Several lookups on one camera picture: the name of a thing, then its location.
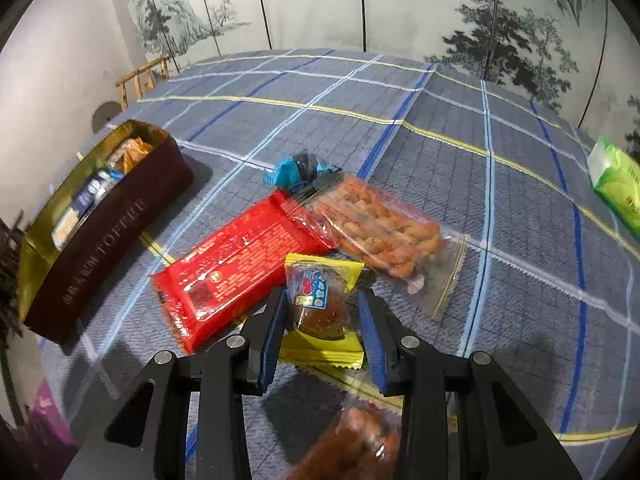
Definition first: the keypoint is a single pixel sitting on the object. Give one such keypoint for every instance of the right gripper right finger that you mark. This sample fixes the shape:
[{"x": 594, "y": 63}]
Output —
[{"x": 500, "y": 434}]

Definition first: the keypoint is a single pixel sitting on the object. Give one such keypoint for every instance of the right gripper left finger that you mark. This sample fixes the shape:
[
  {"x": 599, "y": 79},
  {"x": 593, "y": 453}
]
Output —
[{"x": 142, "y": 435}]

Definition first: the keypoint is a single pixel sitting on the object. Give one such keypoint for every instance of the clear bag fried snacks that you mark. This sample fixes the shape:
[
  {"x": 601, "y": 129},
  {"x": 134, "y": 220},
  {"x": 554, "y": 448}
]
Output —
[{"x": 361, "y": 443}]

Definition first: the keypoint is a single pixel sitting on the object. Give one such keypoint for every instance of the red snack package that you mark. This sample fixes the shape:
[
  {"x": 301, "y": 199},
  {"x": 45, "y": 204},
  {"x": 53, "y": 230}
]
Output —
[{"x": 223, "y": 277}]

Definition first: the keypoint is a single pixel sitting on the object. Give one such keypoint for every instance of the yellow cake packet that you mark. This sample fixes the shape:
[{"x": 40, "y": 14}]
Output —
[{"x": 321, "y": 332}]

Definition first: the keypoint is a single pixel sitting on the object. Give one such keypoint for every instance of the clear bag orange snacks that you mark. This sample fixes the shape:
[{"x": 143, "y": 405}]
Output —
[{"x": 399, "y": 242}]

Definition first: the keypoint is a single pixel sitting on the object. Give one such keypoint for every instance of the blue soda crackers pack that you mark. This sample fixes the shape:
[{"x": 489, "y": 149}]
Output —
[{"x": 90, "y": 194}]

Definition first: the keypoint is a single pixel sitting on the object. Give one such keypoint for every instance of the orange yellow snack packet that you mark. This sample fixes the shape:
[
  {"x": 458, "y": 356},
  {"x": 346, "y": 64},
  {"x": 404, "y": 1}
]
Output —
[{"x": 129, "y": 153}]

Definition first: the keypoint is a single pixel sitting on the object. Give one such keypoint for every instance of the blue candy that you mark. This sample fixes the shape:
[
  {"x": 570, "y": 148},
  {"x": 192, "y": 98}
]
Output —
[{"x": 297, "y": 171}]

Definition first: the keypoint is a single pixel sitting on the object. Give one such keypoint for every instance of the blue plaid tablecloth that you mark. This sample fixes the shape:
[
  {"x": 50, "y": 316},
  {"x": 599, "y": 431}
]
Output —
[{"x": 549, "y": 285}]

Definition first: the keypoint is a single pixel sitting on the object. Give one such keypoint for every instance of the gold toffee tin box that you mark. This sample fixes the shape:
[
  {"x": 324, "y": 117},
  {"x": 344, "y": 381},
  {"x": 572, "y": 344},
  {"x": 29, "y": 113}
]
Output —
[{"x": 55, "y": 287}]

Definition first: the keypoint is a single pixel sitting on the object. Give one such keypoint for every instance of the green tissue pack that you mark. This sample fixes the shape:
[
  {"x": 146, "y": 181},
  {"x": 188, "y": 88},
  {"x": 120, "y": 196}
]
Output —
[{"x": 615, "y": 178}]

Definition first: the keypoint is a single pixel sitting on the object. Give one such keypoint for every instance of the round stone millstone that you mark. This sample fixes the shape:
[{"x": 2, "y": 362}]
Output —
[{"x": 104, "y": 114}]

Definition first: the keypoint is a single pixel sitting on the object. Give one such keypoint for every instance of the painted landscape folding screen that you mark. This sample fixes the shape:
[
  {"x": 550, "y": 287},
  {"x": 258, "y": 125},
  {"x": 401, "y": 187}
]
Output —
[{"x": 578, "y": 57}]

